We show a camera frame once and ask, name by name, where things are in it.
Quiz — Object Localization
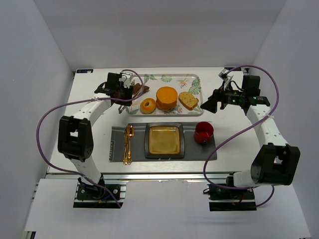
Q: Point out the brown chocolate croissant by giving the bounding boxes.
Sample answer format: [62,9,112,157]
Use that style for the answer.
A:
[133,83,150,96]

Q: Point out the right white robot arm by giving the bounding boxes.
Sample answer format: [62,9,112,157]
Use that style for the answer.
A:
[200,73,301,189]

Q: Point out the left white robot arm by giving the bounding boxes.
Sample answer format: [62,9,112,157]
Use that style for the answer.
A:
[57,73,133,187]

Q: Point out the sliced loaf bread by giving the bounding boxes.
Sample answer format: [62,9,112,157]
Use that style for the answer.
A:
[178,92,199,111]

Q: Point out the floral serving tray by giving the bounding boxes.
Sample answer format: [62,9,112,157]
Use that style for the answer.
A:
[125,74,203,117]

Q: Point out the red mug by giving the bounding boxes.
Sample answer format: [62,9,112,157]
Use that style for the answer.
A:
[194,121,214,145]

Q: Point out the gold spoon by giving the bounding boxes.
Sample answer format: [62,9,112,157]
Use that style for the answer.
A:
[127,124,135,165]

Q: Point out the round orange sponge cake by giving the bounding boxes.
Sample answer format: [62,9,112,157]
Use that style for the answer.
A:
[156,86,178,111]

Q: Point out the blue label sticker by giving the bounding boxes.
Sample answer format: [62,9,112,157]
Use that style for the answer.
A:
[76,69,93,74]

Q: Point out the square brown ceramic plate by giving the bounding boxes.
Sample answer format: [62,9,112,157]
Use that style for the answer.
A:
[145,122,185,159]

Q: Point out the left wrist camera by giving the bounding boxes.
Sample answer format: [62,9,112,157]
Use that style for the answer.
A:
[120,72,132,89]

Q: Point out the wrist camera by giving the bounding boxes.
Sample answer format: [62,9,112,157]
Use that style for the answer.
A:
[120,72,132,89]
[218,69,233,90]

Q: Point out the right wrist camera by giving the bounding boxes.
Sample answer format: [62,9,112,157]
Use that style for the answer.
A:
[218,69,233,90]

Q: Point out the glazed ring donut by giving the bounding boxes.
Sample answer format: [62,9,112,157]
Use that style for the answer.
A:
[140,98,156,115]

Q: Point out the aluminium frame rail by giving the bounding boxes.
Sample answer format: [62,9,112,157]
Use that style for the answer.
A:
[44,173,229,185]

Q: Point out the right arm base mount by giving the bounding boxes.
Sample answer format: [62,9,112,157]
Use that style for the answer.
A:
[203,172,257,212]

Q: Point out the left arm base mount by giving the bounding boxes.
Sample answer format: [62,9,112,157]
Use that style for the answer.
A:
[73,177,126,209]

